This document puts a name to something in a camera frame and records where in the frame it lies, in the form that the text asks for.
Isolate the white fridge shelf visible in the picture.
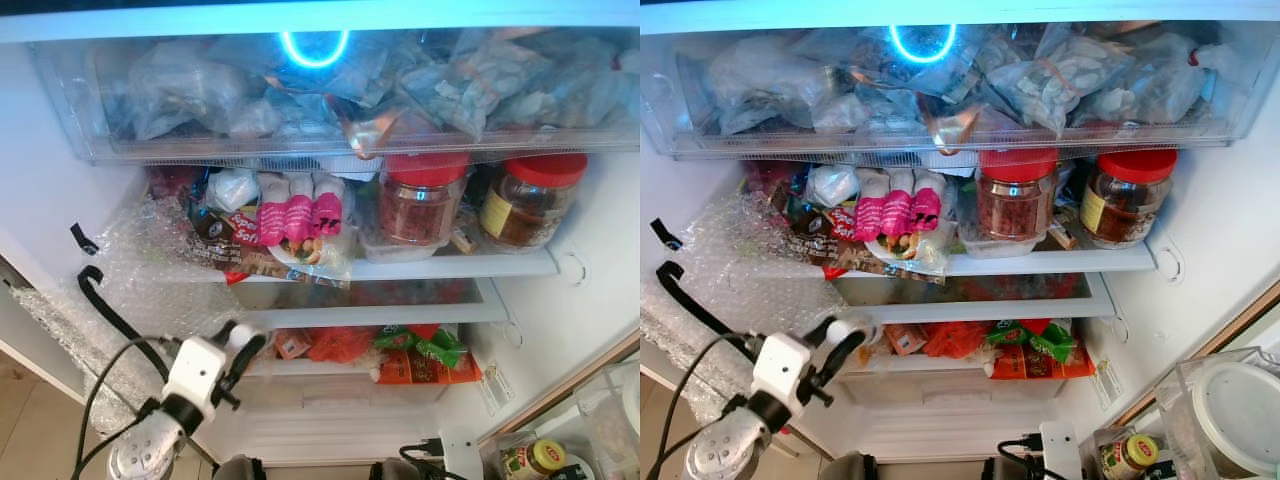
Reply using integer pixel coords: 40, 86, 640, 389
240, 248, 561, 283
235, 290, 511, 329
835, 285, 1116, 323
840, 243, 1159, 279

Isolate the black fridge white interior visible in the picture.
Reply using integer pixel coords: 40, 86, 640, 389
0, 0, 641, 480
640, 0, 1280, 480

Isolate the brown red snack bag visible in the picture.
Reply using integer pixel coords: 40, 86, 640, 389
185, 195, 356, 289
785, 193, 951, 286

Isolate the clear bubble wrap sheet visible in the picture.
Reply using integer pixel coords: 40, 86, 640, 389
95, 193, 241, 336
690, 190, 836, 331

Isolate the white crisper drawer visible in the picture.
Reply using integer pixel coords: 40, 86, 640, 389
810, 355, 1111, 461
200, 360, 501, 466

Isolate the pink label bottle pack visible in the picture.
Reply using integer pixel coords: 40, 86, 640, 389
852, 170, 946, 246
255, 172, 349, 249

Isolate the white knotted plastic bag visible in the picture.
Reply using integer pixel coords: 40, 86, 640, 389
805, 163, 861, 209
205, 167, 261, 214

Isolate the orange carton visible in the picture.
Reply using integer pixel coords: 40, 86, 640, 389
375, 348, 483, 386
990, 343, 1098, 381

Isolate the green packet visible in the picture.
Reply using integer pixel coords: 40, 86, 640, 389
985, 318, 1083, 363
372, 323, 469, 369

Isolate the clear freezer drawer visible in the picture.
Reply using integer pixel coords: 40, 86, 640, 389
645, 20, 1280, 161
30, 22, 641, 166

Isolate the plain red lid jar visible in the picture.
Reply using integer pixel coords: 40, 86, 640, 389
975, 148, 1061, 246
378, 150, 473, 251

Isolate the large frozen food bag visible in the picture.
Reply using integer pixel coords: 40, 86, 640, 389
700, 38, 871, 136
128, 42, 286, 141

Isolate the red lid jar yellow label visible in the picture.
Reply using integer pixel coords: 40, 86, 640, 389
478, 152, 589, 251
1080, 148, 1179, 248

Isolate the frozen bag with rubber band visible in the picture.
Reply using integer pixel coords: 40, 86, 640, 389
400, 38, 556, 139
1010, 35, 1136, 136

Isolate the long black strap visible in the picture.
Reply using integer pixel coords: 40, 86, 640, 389
77, 264, 173, 383
655, 260, 761, 346

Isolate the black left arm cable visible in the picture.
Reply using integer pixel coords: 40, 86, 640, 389
645, 330, 761, 480
72, 333, 173, 480

